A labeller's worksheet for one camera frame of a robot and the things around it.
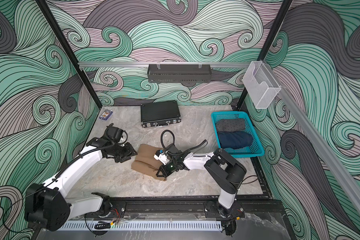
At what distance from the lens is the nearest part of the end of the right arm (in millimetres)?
674

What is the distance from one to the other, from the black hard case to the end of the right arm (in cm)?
33

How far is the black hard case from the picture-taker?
106 centimetres
